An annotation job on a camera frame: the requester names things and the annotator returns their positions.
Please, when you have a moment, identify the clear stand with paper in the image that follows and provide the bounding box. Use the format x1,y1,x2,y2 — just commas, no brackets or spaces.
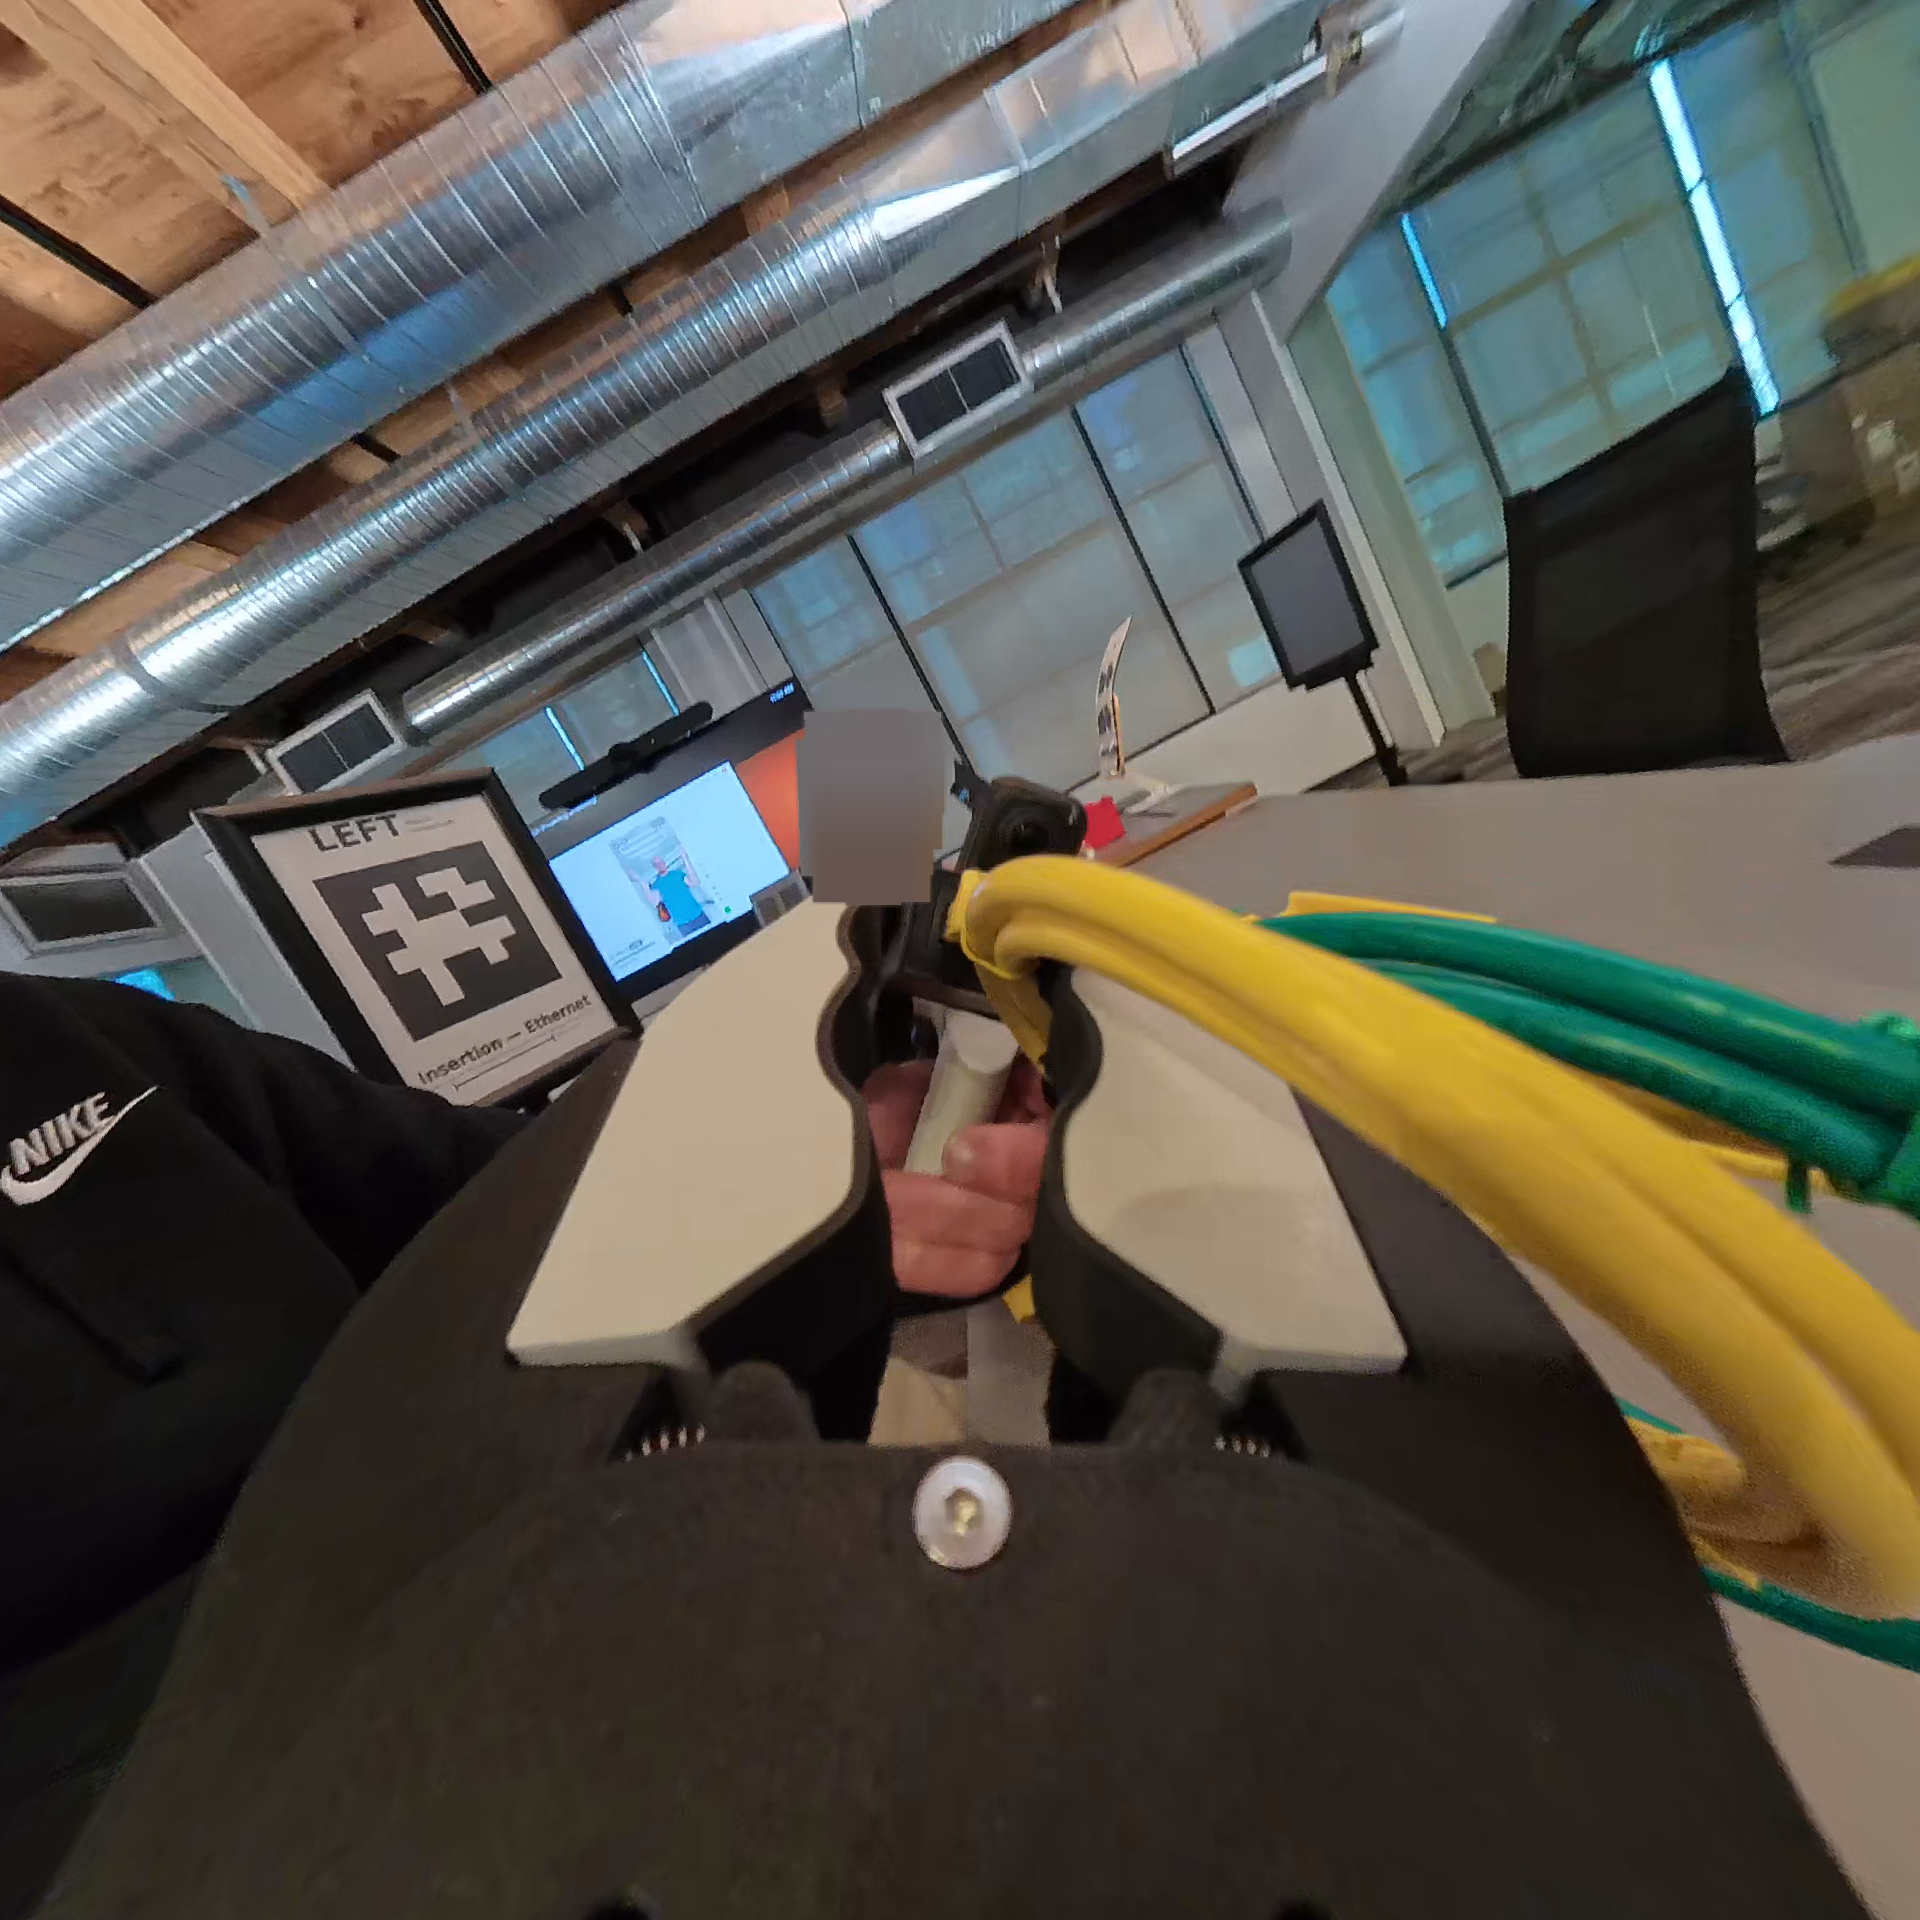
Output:
1092,614,1186,818

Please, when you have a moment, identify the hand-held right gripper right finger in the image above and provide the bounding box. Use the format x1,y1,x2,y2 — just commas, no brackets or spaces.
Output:
1026,959,1413,1445

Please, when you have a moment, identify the black high-back chair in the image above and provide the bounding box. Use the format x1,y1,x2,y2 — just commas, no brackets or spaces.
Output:
1500,363,1789,779

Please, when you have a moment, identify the person's left hand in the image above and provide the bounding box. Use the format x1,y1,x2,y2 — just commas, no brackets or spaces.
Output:
862,1049,1056,1306

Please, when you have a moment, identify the brown desk with black legs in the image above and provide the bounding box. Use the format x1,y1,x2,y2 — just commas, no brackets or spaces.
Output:
1107,779,1262,868

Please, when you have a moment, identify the wall television screen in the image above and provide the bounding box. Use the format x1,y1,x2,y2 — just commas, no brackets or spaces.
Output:
545,698,816,1003

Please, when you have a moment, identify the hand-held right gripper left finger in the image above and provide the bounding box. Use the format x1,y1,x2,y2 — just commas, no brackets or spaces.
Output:
507,900,898,1439

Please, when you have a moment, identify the black monitor on stand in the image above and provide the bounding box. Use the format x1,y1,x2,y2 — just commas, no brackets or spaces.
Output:
1237,503,1414,789

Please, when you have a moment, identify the green ethernet cable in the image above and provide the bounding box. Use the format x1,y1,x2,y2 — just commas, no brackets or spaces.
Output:
1258,900,1920,1673

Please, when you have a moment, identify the black camera bar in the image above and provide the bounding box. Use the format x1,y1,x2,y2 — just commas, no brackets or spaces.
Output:
538,700,720,811

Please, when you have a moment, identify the silver ventilation duct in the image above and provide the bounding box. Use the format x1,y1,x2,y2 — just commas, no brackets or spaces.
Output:
0,0,1081,609
404,201,1297,740
0,151,1081,849

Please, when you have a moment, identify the yellow ethernet cable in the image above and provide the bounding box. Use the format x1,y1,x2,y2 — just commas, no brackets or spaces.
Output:
938,852,1920,1623

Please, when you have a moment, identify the white air vent grille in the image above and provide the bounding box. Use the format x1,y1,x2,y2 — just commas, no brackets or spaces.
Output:
267,690,408,797
883,321,1038,462

